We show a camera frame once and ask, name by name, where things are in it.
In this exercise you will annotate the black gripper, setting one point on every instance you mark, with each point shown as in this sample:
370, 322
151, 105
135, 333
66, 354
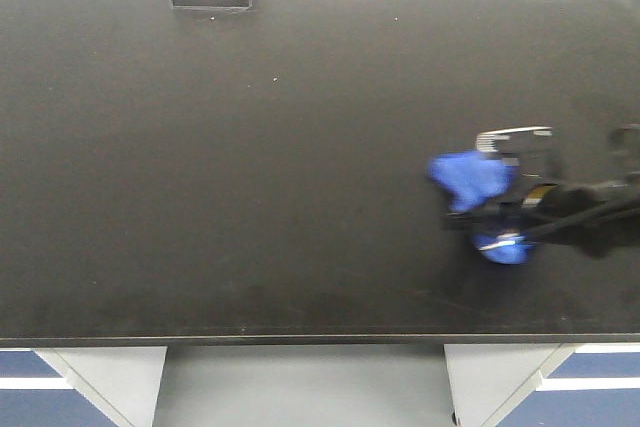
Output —
541, 210

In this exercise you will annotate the blue microfiber cloth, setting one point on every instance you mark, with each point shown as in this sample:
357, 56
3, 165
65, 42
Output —
472, 179

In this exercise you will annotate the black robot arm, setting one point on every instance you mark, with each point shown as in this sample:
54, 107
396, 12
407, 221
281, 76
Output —
623, 198

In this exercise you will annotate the right blue white cabinet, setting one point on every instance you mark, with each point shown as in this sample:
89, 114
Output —
593, 384

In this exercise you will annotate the blue white cabinet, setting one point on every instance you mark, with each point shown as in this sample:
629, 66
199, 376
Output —
593, 384
80, 386

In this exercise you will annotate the left blue white cabinet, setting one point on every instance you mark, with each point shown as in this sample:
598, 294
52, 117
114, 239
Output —
80, 386

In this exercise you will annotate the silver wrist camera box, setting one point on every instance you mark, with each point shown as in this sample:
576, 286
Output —
530, 150

